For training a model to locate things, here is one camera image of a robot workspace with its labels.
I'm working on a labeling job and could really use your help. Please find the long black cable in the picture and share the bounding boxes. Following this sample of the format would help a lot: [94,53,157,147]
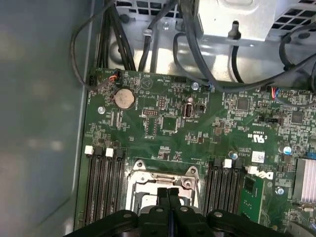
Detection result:
[212,53,316,93]

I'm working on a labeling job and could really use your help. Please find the green RAM stick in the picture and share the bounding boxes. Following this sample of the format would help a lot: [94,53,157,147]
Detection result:
[238,175,265,224]

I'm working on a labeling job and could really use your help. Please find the silver drive cage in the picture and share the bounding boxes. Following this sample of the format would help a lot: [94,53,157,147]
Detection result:
[108,0,316,83]

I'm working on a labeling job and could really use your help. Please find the internal USB port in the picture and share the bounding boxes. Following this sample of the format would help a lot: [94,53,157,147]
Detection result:
[184,102,196,119]

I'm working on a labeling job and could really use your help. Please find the black RAM slot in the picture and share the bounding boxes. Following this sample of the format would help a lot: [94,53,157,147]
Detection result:
[212,158,223,215]
[92,147,104,222]
[81,145,94,224]
[223,159,234,215]
[113,149,126,216]
[233,159,244,215]
[103,148,115,219]

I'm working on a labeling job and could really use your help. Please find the white barcode sticker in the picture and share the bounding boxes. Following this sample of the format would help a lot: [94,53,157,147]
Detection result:
[250,152,265,163]

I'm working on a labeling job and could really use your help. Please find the metal socket cover frame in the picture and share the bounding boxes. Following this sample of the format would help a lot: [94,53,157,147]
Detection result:
[132,171,198,192]

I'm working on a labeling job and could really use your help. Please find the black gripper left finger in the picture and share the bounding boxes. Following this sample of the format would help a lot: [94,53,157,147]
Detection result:
[66,187,171,237]

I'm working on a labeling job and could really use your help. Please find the green motherboard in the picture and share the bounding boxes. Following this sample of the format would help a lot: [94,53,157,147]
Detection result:
[74,66,316,237]

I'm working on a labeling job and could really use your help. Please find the black cable with clip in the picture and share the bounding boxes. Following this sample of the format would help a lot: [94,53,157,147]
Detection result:
[138,0,178,72]

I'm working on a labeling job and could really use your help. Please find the thick grey cable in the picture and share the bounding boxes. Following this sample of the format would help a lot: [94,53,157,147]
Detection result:
[179,0,223,87]

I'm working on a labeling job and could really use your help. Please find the CPU socket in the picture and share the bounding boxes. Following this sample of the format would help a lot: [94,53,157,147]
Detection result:
[125,159,202,215]

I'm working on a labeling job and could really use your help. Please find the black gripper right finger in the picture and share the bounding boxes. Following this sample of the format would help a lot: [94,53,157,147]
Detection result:
[167,187,294,237]

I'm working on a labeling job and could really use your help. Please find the silver finned heatsink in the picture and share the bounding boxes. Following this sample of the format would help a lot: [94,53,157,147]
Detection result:
[293,158,316,203]

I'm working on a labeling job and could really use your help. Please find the open black PC case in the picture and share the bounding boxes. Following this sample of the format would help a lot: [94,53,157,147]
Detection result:
[0,0,316,237]

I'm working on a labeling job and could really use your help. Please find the silver coin battery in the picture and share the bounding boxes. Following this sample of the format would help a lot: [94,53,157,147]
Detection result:
[113,88,136,110]

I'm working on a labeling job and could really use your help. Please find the thin black looped cable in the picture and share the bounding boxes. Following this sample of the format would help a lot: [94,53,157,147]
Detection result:
[70,2,121,87]

